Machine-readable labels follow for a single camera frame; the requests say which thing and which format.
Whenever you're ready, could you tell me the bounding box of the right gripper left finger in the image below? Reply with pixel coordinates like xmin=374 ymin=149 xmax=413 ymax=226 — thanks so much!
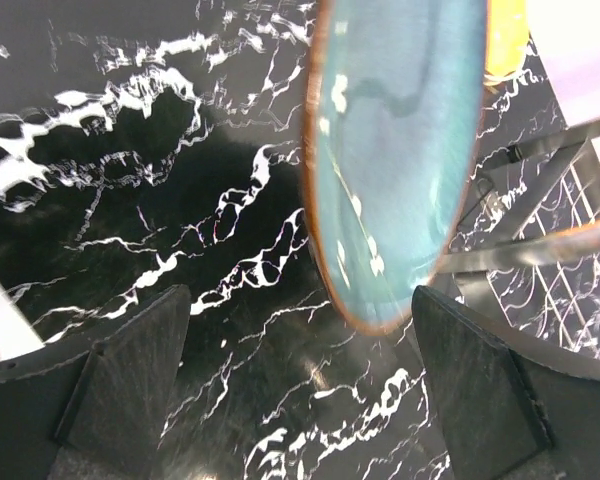
xmin=0 ymin=285 xmax=191 ymax=479

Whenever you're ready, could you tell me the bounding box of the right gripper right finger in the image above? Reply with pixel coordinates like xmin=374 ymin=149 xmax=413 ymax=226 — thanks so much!
xmin=412 ymin=286 xmax=600 ymax=479

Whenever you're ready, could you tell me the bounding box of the teal plate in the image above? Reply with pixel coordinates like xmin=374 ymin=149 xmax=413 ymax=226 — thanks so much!
xmin=302 ymin=1 xmax=488 ymax=333

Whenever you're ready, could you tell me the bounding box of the orange dotted scalloped plate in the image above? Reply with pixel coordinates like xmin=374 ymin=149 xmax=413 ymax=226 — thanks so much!
xmin=483 ymin=0 xmax=530 ymax=91

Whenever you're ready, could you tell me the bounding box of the steel dish rack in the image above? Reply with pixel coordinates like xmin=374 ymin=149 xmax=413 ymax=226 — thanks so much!
xmin=436 ymin=118 xmax=600 ymax=360

